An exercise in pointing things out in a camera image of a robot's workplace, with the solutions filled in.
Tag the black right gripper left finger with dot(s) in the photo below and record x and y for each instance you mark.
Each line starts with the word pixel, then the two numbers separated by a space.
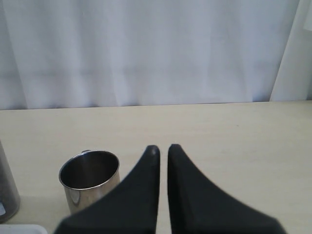
pixel 130 208

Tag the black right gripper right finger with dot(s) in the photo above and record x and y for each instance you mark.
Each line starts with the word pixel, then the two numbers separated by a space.
pixel 198 206

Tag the steel mug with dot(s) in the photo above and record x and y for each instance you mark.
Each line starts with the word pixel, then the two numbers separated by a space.
pixel 89 176

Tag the clear plastic container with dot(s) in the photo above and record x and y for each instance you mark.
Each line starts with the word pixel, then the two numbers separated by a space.
pixel 9 196

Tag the white plastic tray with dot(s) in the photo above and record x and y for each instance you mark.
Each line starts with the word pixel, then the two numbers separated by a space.
pixel 22 229

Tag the white curtain backdrop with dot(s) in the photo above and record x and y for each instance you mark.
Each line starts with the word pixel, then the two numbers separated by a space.
pixel 96 53

